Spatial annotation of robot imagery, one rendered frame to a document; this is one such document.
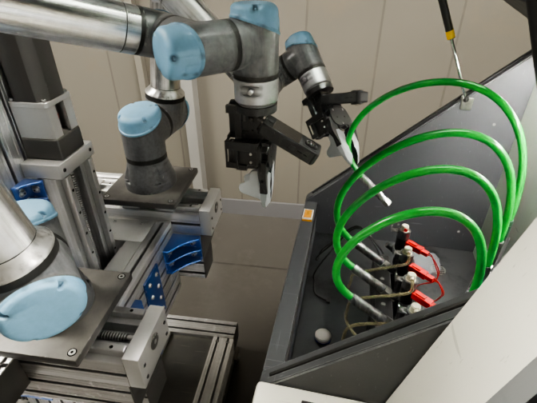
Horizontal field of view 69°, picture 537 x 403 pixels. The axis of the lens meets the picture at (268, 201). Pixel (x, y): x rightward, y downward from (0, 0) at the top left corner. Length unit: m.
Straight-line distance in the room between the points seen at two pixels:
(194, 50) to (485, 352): 0.52
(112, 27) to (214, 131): 1.99
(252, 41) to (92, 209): 0.64
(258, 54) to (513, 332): 0.48
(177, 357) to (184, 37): 1.43
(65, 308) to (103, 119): 2.33
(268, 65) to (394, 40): 1.78
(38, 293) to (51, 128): 0.41
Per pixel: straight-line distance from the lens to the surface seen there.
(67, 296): 0.63
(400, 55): 2.41
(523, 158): 0.89
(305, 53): 1.04
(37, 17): 0.65
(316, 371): 0.72
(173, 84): 1.21
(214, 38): 0.59
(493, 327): 0.52
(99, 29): 0.67
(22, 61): 0.90
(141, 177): 1.16
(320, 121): 1.00
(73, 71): 2.88
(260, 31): 0.63
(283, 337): 0.87
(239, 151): 0.70
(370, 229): 0.63
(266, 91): 0.65
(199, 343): 1.81
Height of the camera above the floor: 1.63
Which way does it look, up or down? 33 degrees down
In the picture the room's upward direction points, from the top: straight up
